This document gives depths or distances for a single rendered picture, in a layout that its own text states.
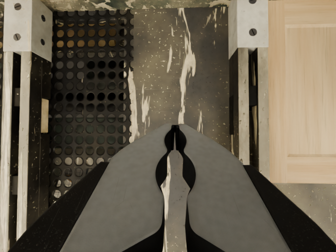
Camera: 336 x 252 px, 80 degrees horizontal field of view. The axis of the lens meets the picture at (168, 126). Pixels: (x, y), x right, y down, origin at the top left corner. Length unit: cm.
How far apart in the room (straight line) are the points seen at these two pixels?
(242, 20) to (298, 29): 15
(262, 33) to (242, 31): 4
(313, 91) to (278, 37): 14
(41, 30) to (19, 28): 4
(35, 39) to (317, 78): 62
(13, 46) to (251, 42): 49
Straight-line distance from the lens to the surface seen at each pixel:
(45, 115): 55
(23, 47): 54
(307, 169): 54
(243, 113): 43
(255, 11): 49
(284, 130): 51
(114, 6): 57
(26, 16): 57
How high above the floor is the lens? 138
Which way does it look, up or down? 32 degrees down
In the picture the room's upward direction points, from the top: 178 degrees counter-clockwise
